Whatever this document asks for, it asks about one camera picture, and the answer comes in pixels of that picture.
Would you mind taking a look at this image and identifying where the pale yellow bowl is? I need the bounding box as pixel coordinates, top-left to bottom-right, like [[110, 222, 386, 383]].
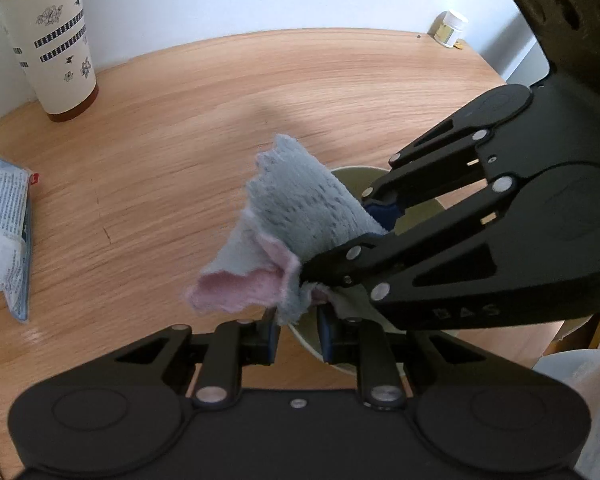
[[285, 164, 462, 377]]

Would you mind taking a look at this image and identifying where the grey and pink cloth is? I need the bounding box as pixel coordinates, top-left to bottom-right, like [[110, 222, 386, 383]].
[[186, 134, 387, 325]]

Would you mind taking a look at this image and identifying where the small white pill bottle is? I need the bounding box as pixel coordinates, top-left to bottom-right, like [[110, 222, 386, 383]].
[[429, 11, 467, 49]]

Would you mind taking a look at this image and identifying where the blue white plastic food bag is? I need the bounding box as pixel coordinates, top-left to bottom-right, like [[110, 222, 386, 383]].
[[0, 156, 38, 323]]

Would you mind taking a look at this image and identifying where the red lidded white tumbler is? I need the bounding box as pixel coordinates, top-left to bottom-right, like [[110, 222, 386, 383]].
[[0, 0, 98, 122]]

